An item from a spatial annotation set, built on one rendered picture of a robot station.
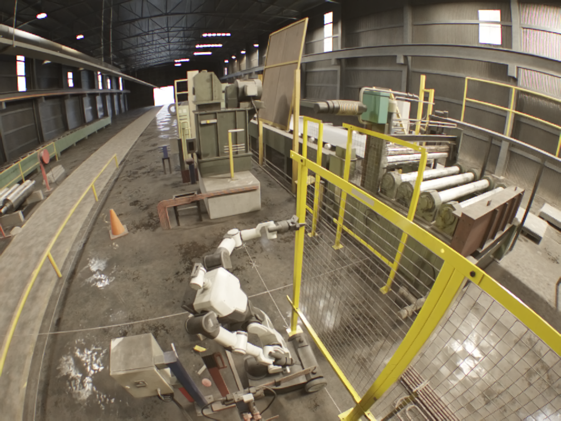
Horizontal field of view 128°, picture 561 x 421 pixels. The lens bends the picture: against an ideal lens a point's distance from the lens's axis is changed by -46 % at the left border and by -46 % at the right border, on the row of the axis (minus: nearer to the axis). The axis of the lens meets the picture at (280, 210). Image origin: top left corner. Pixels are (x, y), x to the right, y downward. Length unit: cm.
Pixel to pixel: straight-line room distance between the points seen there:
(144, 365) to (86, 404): 145
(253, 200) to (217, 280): 346
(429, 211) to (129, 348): 315
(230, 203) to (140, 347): 346
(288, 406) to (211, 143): 443
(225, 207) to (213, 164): 96
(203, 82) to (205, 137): 106
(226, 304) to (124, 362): 78
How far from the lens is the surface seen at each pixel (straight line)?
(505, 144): 1146
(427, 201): 308
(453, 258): 90
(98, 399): 290
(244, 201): 468
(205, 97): 494
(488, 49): 1190
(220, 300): 133
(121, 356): 174
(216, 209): 462
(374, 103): 330
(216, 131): 498
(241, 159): 518
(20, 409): 356
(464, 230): 273
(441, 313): 103
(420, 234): 96
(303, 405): 240
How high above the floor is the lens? 229
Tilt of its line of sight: 28 degrees down
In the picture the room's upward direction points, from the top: straight up
